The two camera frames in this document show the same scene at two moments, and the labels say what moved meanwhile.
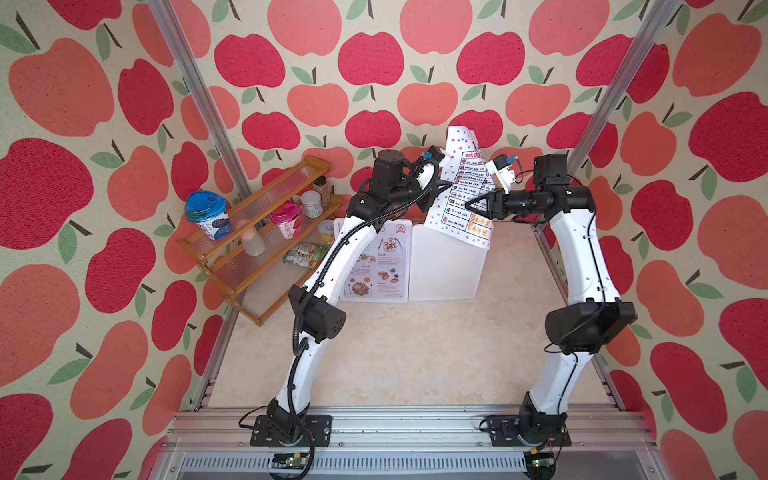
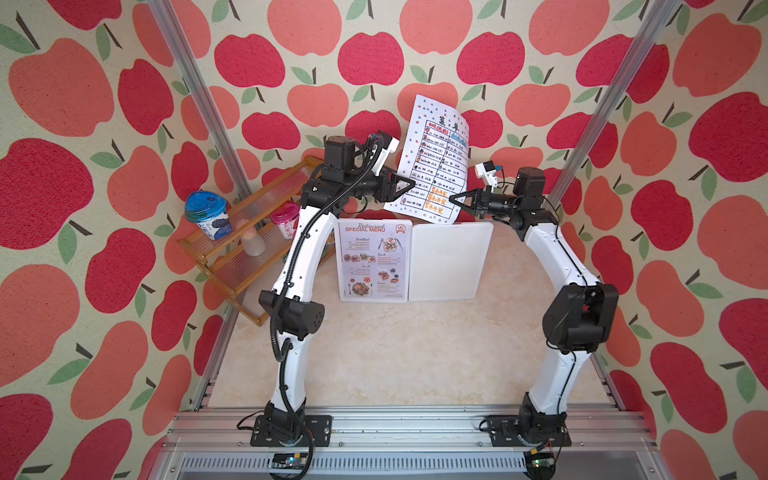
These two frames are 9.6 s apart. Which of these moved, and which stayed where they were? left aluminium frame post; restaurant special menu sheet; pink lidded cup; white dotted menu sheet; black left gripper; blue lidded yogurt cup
Moved: black left gripper; white dotted menu sheet
Stayed: pink lidded cup; blue lidded yogurt cup; left aluminium frame post; restaurant special menu sheet
